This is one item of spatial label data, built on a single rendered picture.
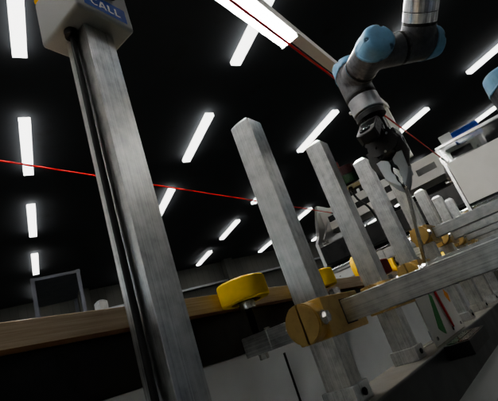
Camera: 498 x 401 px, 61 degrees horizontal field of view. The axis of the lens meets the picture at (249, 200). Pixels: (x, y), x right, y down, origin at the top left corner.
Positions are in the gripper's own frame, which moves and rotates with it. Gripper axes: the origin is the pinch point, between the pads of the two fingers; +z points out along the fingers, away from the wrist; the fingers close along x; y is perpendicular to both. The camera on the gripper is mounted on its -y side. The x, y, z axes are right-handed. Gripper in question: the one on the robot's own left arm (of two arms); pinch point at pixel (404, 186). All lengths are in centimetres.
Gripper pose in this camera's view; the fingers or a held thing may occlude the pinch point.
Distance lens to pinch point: 99.3
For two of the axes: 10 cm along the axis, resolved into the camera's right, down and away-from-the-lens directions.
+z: 3.3, 8.9, -3.1
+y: 5.9, 0.6, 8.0
